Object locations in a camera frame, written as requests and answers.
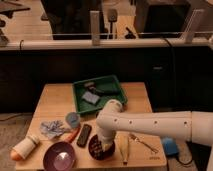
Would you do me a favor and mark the dark grapes bunch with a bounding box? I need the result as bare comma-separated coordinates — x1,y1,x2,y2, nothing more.
91,139,103,157

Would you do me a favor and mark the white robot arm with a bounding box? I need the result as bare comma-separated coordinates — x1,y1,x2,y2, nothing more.
96,99,213,146

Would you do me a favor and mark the brown bowl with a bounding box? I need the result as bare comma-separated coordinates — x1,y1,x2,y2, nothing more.
88,135,115,160

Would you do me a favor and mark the wooden spatula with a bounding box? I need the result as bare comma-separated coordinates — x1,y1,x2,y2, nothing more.
119,134,129,165

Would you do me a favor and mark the black remote control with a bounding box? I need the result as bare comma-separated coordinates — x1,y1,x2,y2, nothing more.
77,124,92,147

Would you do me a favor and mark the orange carrot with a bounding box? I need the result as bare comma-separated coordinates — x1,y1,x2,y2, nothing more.
65,126,81,143

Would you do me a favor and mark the light blue plastic cup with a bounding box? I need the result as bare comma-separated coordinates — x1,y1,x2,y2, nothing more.
65,112,80,128

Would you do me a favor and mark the purple bowl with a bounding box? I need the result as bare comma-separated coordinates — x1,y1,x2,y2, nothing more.
43,142,76,171

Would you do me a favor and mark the grey sponge block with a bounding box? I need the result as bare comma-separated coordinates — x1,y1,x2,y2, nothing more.
82,91,100,105

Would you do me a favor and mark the green plastic tray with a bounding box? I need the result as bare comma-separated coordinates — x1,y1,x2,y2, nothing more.
73,75,127,116

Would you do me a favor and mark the crumpled blue white cloth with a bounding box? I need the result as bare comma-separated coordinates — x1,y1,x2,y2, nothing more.
40,120,67,140

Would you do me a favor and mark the black brush in tray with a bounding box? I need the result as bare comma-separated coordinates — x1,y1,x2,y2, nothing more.
84,82,118,96

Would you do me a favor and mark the white bottle orange cap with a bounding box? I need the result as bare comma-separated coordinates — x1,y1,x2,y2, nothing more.
10,135,40,161

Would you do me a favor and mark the white horizontal rail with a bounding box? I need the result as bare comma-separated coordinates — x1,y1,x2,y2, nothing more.
0,38,213,51

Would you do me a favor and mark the left grey rail post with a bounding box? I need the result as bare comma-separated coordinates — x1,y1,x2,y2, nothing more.
90,11,100,46

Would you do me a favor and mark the grey rail post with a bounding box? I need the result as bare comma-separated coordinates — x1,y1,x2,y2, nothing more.
90,11,100,46
181,9,204,43

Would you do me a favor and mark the right grey rail post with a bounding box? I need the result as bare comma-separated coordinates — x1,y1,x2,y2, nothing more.
181,9,204,43

